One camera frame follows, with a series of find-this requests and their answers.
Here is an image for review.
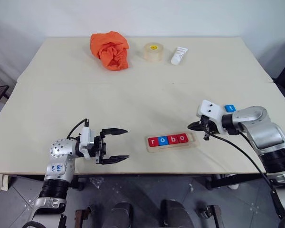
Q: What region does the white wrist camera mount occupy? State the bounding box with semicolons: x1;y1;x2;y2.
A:
78;127;97;160
196;99;228;133

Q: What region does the white squeeze tube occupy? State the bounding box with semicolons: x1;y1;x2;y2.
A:
170;46;189;66

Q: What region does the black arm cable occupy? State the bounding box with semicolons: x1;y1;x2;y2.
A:
66;118;90;141
203;131;285;228

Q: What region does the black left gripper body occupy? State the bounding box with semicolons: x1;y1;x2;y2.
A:
91;130;108;165

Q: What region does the clear plastic scrap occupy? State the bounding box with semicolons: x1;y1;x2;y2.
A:
89;176;105;190

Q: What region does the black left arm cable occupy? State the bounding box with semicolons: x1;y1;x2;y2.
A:
66;118;90;141

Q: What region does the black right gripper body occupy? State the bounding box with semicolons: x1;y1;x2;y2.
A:
199;115;219;141

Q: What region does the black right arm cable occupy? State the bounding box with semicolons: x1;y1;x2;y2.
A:
203;131;285;228

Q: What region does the wooden letter tray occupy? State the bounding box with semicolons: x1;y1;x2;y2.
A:
146;132;200;152

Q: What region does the dark rounded shape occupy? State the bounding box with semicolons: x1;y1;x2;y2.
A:
110;201;134;228
160;199;195;228

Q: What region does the rusty metal bracket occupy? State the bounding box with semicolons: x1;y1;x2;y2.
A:
195;204;223;228
74;206;93;228

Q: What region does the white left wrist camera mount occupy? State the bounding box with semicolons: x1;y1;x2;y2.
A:
78;127;97;160

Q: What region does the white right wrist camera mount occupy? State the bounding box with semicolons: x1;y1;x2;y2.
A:
196;99;228;133

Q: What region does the crumpled orange cloth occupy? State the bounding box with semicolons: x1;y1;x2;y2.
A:
89;30;130;71

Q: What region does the black table frame bar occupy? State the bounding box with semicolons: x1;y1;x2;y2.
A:
205;174;268;190

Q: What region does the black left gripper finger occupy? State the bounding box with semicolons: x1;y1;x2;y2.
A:
101;155;131;165
100;127;129;137

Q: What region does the translucent tape roll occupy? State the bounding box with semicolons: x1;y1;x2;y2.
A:
143;42;164;63

